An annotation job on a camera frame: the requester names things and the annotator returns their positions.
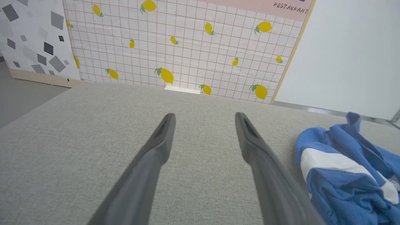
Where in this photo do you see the silver metal board frame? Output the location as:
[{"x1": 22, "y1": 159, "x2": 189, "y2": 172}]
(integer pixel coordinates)
[{"x1": 272, "y1": 101, "x2": 400, "y2": 130}]

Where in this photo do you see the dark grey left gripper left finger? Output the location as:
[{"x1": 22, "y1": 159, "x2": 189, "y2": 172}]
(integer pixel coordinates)
[{"x1": 87, "y1": 113, "x2": 176, "y2": 225}]

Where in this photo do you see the grey terrazzo pattern panel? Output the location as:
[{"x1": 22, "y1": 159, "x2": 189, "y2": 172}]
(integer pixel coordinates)
[{"x1": 0, "y1": 0, "x2": 86, "y2": 88}]

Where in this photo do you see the blue and white garment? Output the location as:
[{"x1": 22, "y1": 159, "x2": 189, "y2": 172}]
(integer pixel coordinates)
[{"x1": 295, "y1": 112, "x2": 400, "y2": 225}]

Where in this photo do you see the white box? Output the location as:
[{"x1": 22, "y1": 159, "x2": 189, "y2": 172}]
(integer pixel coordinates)
[{"x1": 164, "y1": 85, "x2": 201, "y2": 95}]

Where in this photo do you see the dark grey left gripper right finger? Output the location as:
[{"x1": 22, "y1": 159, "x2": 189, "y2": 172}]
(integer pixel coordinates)
[{"x1": 235, "y1": 112, "x2": 326, "y2": 225}]

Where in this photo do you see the plain white board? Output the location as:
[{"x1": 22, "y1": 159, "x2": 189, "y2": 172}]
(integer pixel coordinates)
[{"x1": 274, "y1": 0, "x2": 400, "y2": 120}]

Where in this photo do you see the lemon print grid panel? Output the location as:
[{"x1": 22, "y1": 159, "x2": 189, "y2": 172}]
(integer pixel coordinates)
[{"x1": 62, "y1": 0, "x2": 317, "y2": 105}]

